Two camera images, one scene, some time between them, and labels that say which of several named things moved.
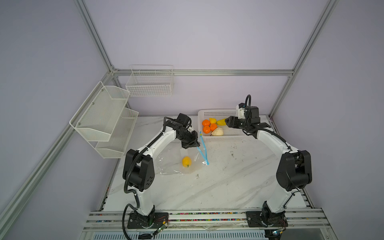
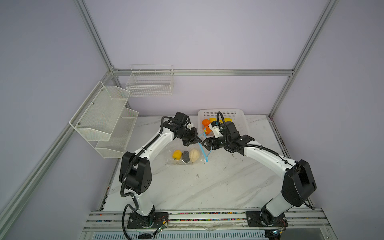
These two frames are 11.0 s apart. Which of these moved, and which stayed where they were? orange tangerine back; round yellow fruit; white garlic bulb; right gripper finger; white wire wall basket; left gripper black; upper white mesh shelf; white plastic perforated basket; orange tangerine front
Moved: right gripper finger; white garlic bulb; round yellow fruit
Stayed: white plastic perforated basket; orange tangerine front; orange tangerine back; left gripper black; white wire wall basket; upper white mesh shelf
